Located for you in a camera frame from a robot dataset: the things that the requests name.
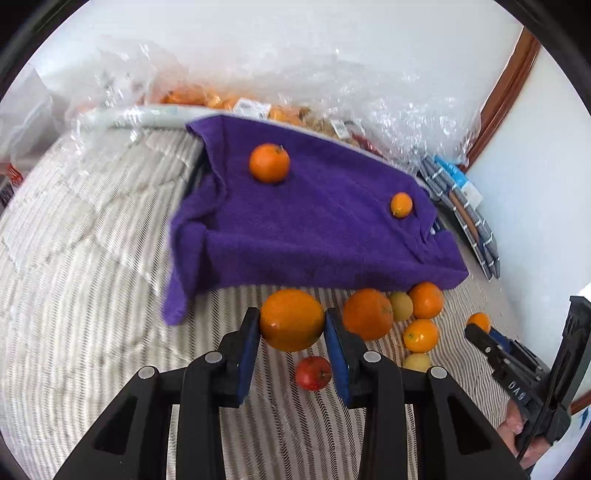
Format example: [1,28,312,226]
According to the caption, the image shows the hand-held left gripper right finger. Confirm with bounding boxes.
[323,308,532,480]

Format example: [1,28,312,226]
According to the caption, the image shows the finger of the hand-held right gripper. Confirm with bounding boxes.
[489,329,550,370]
[465,324,509,377]

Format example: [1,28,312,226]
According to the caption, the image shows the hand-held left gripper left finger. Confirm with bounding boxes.
[53,307,262,480]

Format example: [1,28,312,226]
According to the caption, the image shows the red apple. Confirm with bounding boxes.
[295,356,333,392]

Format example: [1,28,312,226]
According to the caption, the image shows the large orange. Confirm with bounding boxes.
[342,288,394,341]
[249,143,291,184]
[259,288,326,353]

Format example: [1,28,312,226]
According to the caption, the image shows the yellow citrus fruit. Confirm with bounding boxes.
[402,353,432,374]

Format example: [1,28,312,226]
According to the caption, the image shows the yellow-green citrus fruit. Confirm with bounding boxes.
[387,291,414,322]

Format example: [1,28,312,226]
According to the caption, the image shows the purple towel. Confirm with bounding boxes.
[160,114,470,328]

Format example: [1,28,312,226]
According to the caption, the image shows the person's right hand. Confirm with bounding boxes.
[498,405,552,469]

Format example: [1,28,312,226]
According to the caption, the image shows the checkered folded cloth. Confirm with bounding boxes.
[418,154,502,280]

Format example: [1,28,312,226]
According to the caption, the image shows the brown wooden stick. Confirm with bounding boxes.
[448,191,481,241]

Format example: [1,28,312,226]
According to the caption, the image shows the small white box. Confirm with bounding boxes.
[461,178,484,209]

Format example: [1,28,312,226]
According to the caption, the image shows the blue tissue pack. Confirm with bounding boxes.
[434,156,476,195]

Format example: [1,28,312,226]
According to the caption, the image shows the clear bag of brown fruit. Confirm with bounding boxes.
[305,108,386,158]

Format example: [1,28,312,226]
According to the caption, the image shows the clear bag of oranges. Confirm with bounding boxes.
[159,85,310,127]

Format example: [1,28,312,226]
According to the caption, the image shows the clear plastic bags of fruit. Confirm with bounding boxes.
[67,34,483,169]

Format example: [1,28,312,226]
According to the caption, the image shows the white plastic bag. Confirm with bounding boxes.
[0,67,56,162]

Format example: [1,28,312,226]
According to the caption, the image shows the wooden door frame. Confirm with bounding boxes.
[462,25,541,174]

